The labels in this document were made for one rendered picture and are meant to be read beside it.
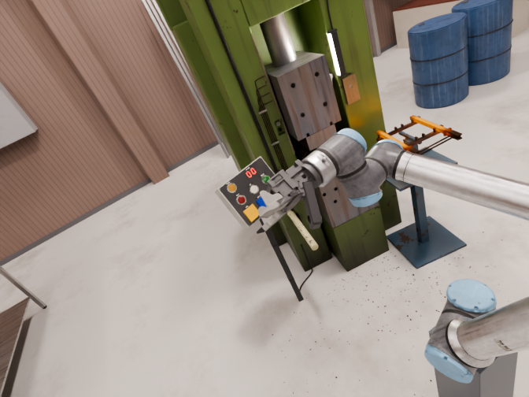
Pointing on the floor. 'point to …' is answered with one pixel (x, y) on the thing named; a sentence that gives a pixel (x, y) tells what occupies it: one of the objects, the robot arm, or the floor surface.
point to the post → (284, 264)
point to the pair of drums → (460, 51)
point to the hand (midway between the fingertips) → (259, 228)
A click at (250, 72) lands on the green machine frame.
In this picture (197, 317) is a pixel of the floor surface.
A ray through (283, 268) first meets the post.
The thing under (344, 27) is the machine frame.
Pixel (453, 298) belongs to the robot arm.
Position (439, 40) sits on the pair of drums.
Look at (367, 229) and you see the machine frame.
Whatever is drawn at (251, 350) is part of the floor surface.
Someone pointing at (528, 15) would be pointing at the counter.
